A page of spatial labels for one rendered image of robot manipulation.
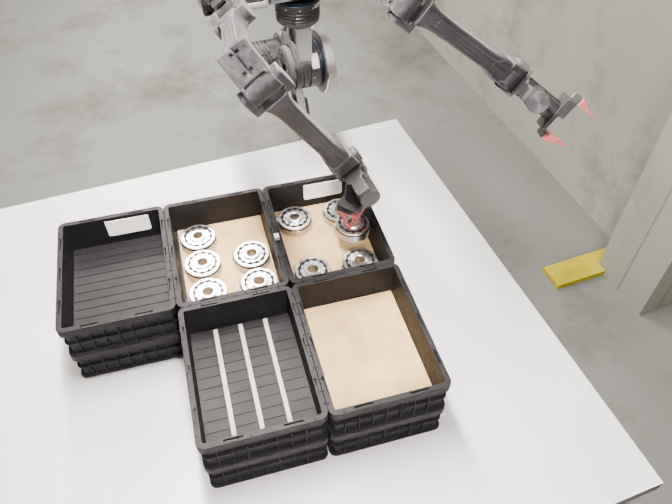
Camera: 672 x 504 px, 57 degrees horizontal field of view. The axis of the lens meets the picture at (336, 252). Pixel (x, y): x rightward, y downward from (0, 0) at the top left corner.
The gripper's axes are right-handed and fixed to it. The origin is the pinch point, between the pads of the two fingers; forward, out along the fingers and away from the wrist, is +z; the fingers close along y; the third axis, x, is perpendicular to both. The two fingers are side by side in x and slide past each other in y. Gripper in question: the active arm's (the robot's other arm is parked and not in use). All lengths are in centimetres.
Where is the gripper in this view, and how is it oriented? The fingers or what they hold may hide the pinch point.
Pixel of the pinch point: (352, 220)
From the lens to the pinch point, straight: 183.1
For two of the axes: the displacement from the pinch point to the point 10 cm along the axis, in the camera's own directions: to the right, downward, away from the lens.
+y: 4.7, -6.4, 6.1
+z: -0.4, 6.7, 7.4
